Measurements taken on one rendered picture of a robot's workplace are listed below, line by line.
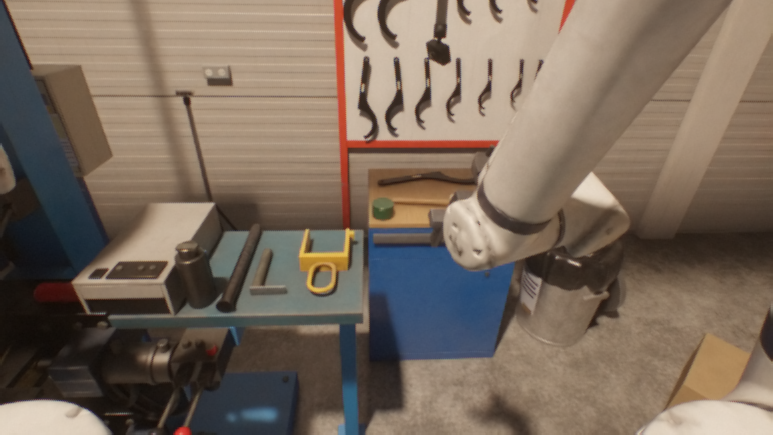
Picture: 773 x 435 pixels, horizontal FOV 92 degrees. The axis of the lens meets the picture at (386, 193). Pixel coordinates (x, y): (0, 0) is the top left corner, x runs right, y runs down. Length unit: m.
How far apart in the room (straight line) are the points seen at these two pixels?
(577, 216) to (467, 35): 2.22
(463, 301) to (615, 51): 1.84
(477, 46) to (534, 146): 2.34
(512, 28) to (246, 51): 1.70
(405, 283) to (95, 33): 2.41
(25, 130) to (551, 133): 1.37
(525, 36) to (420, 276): 1.69
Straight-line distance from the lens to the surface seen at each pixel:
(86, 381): 1.34
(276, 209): 3.14
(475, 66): 2.71
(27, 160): 1.47
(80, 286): 1.30
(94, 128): 2.01
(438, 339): 2.26
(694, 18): 0.32
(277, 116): 2.80
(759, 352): 0.48
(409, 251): 1.81
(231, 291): 1.22
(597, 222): 0.54
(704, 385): 2.44
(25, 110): 1.48
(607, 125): 0.35
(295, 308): 1.17
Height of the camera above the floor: 1.90
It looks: 30 degrees down
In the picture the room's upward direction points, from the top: 1 degrees clockwise
